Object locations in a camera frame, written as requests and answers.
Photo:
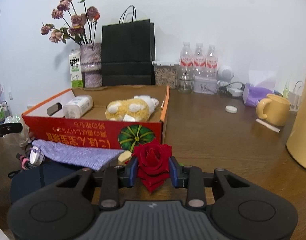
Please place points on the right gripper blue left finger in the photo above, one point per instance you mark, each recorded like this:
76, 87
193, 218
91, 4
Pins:
131, 171

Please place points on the yellow ceramic mug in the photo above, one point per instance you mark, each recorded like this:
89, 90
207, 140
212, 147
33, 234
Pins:
274, 109

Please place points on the navy blue zipper pouch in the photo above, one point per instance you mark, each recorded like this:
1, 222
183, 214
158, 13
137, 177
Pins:
26, 182

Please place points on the purple tissue box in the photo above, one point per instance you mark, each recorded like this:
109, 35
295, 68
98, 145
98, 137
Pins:
261, 82

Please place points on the small wooden block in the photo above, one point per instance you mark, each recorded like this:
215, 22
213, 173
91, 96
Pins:
124, 157

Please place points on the green white milk carton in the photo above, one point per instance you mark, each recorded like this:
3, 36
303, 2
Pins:
75, 69

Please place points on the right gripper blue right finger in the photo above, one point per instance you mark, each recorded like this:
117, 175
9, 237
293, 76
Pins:
175, 173

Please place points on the purple ceramic vase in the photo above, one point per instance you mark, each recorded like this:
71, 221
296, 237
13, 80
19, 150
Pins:
90, 56

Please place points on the water bottle right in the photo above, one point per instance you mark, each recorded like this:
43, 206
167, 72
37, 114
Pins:
211, 62

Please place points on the purple knitted cloth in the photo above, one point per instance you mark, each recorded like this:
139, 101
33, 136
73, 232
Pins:
93, 158

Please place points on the iridescent plastic bag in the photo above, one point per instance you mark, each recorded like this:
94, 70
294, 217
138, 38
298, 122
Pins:
21, 139

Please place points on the dried pink rose bouquet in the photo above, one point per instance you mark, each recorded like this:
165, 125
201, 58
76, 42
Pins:
80, 23

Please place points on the water bottle middle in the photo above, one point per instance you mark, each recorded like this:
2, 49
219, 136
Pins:
199, 60

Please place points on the wire rack shelf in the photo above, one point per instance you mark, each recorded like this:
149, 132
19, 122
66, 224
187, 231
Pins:
4, 111

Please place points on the yellow thermos jug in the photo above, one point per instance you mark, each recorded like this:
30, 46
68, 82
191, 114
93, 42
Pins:
296, 143

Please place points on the water bottle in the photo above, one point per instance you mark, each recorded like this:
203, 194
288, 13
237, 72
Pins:
211, 62
199, 60
185, 68

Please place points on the white tin box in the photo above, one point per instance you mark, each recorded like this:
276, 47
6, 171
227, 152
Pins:
205, 85

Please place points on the white power strip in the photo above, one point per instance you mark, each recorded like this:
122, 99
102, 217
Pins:
232, 90

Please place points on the white jar lid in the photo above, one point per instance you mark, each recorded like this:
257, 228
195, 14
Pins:
36, 158

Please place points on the red orange cardboard box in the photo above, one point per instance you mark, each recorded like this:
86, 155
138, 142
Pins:
93, 129

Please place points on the yellow white plush toy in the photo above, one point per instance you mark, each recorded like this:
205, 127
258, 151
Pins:
137, 109

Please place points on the empty clear glass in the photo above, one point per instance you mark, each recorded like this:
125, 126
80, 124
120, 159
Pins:
185, 85

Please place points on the water bottle left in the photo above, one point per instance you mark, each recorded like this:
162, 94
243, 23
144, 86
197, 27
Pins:
185, 68

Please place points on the clear container of seeds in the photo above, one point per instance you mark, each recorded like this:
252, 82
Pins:
165, 73

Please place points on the white round camera device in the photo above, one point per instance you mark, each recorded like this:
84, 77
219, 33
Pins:
225, 75

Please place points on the white paper stick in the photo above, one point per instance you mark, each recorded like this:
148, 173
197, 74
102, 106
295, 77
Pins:
271, 127

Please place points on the black paper shopping bag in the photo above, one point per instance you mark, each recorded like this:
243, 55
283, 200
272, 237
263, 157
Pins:
128, 50

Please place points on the red rose flower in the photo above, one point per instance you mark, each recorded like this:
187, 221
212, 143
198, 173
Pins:
153, 164

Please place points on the white round cap on table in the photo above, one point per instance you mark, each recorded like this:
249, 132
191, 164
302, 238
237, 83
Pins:
231, 109

